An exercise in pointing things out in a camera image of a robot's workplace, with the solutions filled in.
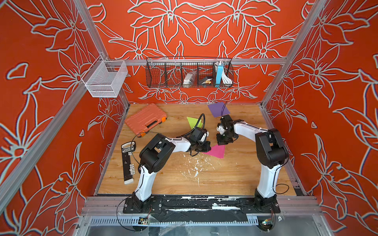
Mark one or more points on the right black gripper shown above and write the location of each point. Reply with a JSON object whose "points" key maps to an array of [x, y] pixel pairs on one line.
{"points": [[220, 141]]}

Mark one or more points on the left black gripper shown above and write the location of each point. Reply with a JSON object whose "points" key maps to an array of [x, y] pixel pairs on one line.
{"points": [[207, 144]]}

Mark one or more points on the magenta square paper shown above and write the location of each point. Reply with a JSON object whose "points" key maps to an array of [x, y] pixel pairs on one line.
{"points": [[217, 151]]}

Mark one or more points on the lime green square paper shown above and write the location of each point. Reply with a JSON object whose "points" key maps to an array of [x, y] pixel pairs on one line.
{"points": [[193, 121]]}

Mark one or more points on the purple square paper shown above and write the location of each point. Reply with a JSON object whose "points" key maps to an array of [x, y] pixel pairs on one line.
{"points": [[218, 109]]}

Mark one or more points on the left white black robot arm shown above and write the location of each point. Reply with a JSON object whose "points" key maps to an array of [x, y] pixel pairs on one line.
{"points": [[155, 155]]}

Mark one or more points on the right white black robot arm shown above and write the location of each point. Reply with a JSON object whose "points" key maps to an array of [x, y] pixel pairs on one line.
{"points": [[271, 153]]}

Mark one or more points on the small black box in basket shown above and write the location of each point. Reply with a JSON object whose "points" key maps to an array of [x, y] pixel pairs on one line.
{"points": [[206, 81]]}

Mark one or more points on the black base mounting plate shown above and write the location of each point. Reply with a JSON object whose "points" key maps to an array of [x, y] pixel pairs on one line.
{"points": [[193, 209]]}

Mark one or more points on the clear plastic bag in basket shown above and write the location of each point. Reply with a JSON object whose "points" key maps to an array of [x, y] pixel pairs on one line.
{"points": [[189, 79]]}

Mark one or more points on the orange plastic tool case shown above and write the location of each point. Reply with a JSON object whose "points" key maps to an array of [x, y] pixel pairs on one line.
{"points": [[145, 119]]}

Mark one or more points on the light blue box in basket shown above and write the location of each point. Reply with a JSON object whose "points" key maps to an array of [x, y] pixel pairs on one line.
{"points": [[219, 68]]}

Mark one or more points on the black white bit holder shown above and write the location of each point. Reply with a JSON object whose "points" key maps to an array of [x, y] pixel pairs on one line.
{"points": [[127, 150]]}

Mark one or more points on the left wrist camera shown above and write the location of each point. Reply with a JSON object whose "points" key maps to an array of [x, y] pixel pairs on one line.
{"points": [[198, 135]]}

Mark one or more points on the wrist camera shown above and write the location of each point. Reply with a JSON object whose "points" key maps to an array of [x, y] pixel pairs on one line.
{"points": [[198, 135], [226, 124]]}

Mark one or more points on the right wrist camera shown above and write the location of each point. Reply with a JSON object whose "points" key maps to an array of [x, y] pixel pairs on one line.
{"points": [[226, 124]]}

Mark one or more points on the black wire wall basket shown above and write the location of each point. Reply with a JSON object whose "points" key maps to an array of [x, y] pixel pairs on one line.
{"points": [[169, 72]]}

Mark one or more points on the clear acrylic wall bin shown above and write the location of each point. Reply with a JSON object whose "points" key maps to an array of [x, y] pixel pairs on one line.
{"points": [[105, 80]]}

